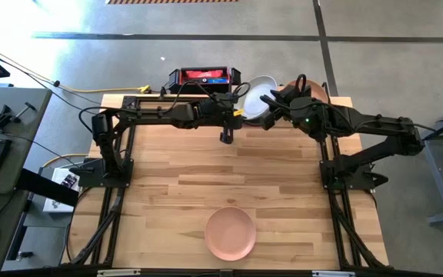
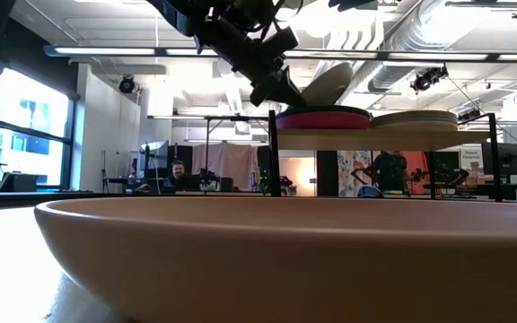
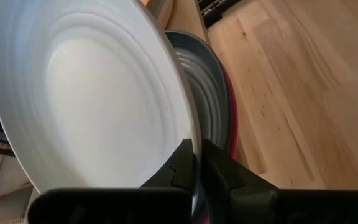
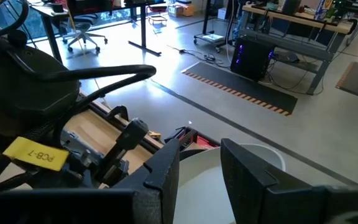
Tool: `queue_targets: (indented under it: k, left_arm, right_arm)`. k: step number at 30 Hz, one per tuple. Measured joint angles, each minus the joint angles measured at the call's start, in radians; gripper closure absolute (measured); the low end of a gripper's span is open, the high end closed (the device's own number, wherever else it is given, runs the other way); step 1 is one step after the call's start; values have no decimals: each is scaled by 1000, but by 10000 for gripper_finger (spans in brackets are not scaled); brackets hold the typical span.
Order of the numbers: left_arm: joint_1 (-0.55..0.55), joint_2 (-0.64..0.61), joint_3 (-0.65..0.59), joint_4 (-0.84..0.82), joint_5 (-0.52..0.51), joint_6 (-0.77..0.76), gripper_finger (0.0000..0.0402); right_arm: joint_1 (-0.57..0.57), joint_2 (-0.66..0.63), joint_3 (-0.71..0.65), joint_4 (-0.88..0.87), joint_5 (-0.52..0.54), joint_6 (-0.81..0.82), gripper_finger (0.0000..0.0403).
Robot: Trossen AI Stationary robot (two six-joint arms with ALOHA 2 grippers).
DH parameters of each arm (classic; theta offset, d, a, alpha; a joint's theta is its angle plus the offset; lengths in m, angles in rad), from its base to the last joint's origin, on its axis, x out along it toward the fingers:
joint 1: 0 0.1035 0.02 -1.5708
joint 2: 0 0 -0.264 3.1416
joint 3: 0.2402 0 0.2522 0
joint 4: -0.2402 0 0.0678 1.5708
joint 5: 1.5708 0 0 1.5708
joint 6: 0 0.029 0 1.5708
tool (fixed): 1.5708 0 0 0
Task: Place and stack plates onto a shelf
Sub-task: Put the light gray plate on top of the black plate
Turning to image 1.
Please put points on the terracotta brown plate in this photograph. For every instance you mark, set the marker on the terracotta brown plate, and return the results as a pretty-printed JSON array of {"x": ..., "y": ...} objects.
[{"x": 318, "y": 89}]

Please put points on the red black power station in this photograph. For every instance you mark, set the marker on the red black power station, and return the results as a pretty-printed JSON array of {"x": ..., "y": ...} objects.
[{"x": 202, "y": 77}]

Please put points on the salmon pink plate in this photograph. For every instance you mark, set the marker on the salmon pink plate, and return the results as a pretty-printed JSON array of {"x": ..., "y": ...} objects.
[{"x": 230, "y": 233}]

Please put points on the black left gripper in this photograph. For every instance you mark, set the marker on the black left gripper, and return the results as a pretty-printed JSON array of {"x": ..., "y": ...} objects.
[{"x": 219, "y": 115}]

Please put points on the white box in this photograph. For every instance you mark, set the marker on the white box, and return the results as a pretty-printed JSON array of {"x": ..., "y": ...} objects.
[{"x": 56, "y": 207}]

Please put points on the light grey plate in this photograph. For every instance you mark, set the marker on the light grey plate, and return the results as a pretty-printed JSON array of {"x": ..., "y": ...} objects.
[{"x": 258, "y": 102}]

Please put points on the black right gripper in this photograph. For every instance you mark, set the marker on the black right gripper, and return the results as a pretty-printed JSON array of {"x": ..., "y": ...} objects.
[{"x": 304, "y": 111}]

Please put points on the black clamp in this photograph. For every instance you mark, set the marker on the black clamp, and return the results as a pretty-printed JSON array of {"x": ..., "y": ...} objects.
[{"x": 3, "y": 120}]

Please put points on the black flat bar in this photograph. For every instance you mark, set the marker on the black flat bar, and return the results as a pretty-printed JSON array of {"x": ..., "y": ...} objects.
[{"x": 44, "y": 186}]

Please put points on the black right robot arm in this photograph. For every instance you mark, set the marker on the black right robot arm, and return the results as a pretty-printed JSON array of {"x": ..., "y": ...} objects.
[{"x": 406, "y": 136}]

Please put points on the black aluminium frame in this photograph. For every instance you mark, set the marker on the black aluminium frame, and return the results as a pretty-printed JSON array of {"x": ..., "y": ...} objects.
[
  {"x": 144, "y": 98},
  {"x": 360, "y": 241}
]

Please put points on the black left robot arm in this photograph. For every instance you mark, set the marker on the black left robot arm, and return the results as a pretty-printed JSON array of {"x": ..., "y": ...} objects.
[{"x": 108, "y": 154}]

